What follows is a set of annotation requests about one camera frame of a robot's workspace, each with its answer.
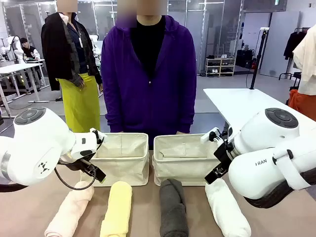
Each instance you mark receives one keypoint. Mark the black suitcase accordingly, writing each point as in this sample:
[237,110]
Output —
[244,58]

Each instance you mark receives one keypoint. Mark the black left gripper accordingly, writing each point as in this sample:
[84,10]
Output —
[88,166]

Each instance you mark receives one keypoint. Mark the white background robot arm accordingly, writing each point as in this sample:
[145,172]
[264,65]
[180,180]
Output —
[14,44]

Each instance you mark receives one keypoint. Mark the small white background robot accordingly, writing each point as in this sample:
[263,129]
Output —
[95,47]

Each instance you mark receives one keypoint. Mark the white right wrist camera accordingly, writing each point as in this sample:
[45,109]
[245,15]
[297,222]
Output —
[209,135]

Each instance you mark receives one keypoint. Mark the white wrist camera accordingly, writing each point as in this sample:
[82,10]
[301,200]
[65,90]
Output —
[98,134]
[209,135]

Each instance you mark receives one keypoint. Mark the seated person in varsity jacket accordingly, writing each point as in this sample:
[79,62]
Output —
[29,50]

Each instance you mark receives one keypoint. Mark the orange garment on mannequin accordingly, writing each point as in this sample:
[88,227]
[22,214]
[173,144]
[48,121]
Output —
[300,101]

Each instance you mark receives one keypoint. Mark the purple sleeved right forearm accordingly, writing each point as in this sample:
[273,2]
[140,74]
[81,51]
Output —
[113,108]

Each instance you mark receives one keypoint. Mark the pink towel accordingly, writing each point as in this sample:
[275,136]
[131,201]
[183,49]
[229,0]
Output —
[70,209]

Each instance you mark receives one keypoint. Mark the person in yellow skirt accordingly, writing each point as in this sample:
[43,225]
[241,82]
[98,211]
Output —
[56,49]

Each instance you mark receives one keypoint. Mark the grey towel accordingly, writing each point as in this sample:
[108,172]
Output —
[172,209]

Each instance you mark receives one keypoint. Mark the black clothes on rack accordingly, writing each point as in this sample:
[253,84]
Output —
[292,44]

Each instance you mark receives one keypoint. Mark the large white table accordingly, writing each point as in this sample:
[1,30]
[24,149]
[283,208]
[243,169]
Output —
[234,103]

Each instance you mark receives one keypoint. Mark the yellow towel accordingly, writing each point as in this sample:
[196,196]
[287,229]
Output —
[117,209]

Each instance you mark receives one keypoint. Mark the white background desk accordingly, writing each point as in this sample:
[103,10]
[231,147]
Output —
[17,67]

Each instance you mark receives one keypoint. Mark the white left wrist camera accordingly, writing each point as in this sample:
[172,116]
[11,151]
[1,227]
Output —
[98,134]

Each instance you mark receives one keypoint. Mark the black camera pole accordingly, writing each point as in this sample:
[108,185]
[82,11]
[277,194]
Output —
[258,59]

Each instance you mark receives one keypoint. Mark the wooden shoe rack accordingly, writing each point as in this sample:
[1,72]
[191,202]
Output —
[221,66]

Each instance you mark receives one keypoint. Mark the person's left hand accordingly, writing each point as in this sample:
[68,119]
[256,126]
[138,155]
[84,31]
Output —
[184,133]

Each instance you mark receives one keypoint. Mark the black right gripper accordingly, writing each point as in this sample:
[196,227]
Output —
[223,154]

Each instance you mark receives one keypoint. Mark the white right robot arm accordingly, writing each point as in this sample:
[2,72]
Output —
[261,172]

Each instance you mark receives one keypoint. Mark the cream fabric basket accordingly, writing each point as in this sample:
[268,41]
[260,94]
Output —
[123,163]
[182,165]

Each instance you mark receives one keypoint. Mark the purple sleeved left forearm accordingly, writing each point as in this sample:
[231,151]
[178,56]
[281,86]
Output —
[186,108]

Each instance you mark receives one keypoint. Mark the cream garment on mannequin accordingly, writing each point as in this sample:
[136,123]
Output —
[307,56]

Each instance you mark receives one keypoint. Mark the white towel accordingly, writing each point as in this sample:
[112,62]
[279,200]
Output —
[225,212]

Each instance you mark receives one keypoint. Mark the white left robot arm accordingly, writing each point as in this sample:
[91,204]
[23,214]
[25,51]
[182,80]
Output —
[37,148]

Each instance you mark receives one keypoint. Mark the low black stand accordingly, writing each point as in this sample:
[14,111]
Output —
[290,75]

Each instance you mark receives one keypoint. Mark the person in purple hoodie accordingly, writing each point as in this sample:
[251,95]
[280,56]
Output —
[128,98]

